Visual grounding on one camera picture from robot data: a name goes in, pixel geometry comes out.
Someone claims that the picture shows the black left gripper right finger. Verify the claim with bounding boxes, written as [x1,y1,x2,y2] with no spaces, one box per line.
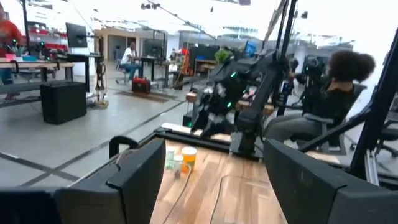
[263,139,398,224]

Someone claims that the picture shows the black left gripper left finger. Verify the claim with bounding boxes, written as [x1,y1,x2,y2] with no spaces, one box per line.
[0,138,167,224]

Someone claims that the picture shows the small clear bottle white cap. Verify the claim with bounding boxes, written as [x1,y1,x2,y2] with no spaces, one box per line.
[172,154,185,180]

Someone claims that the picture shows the large orange bottle white cap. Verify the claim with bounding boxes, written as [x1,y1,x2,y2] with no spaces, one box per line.
[182,146,198,174]

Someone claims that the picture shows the clear plastic bin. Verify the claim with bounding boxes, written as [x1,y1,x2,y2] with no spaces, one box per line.
[148,167,193,224]
[210,174,282,224]

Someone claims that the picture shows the green potted plant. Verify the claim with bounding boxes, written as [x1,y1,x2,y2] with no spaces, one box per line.
[214,48,233,65]

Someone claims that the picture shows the blue lit monitor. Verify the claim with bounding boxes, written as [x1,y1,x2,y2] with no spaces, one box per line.
[243,40,258,59]

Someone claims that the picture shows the grey office chair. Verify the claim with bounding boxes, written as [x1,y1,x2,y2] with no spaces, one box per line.
[289,83,368,156]

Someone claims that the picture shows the brown floor mat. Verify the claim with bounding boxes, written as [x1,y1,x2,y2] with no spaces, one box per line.
[114,90,178,104]

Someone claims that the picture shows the person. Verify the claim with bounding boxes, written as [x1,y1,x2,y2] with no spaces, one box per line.
[119,42,141,82]
[0,4,23,101]
[263,49,377,150]

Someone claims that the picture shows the black office chair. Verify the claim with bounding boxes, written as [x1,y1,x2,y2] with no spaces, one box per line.
[374,119,398,158]

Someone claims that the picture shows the black cabinet box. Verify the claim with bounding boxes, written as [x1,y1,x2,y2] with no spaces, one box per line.
[39,80,88,126]

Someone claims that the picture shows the black desk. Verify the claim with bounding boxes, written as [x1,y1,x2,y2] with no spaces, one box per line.
[54,52,105,94]

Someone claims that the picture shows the wooden workbench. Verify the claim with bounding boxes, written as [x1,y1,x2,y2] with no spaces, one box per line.
[0,58,75,94]

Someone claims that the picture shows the black computer monitor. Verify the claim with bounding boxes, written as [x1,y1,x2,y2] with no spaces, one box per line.
[65,22,89,49]

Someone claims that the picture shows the black frame clamp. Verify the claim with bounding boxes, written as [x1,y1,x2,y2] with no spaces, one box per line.
[108,135,140,159]

